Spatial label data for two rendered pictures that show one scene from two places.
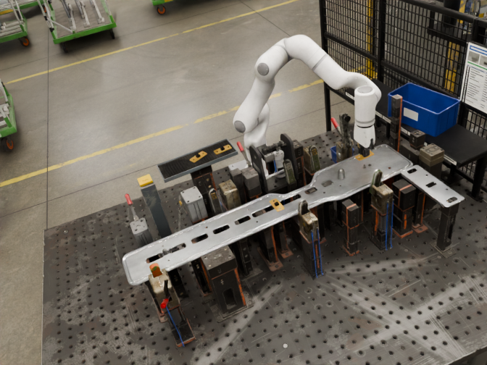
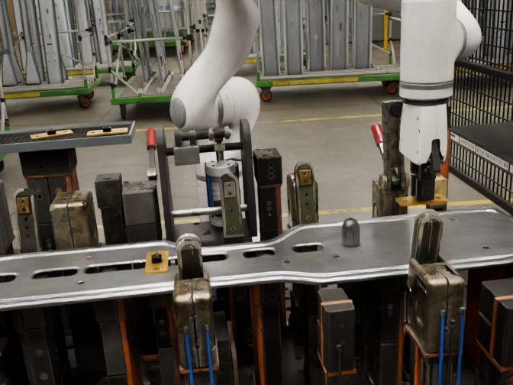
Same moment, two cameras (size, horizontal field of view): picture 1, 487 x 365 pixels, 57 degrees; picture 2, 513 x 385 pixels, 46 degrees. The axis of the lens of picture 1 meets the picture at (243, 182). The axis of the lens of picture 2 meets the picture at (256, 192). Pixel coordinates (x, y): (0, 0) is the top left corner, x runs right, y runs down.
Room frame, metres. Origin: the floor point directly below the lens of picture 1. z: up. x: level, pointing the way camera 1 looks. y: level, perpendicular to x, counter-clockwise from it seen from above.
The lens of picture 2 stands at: (0.60, -0.48, 1.44)
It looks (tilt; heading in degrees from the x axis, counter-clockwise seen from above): 19 degrees down; 11
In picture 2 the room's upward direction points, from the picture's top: 3 degrees counter-clockwise
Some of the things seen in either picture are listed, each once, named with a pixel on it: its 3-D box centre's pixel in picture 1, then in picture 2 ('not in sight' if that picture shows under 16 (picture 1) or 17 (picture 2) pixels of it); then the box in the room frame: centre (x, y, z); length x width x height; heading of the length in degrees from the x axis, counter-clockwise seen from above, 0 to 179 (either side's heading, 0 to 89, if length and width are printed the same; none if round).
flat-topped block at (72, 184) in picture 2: (207, 196); (62, 239); (1.75, 0.19, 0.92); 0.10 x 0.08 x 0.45; 107
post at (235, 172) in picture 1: (242, 203); (120, 266); (1.67, 0.03, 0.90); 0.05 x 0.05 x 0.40; 17
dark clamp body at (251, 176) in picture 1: (255, 202); (150, 272); (1.67, -0.04, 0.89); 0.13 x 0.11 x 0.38; 17
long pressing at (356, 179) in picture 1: (273, 208); (145, 267); (1.48, -0.11, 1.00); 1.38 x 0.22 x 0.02; 107
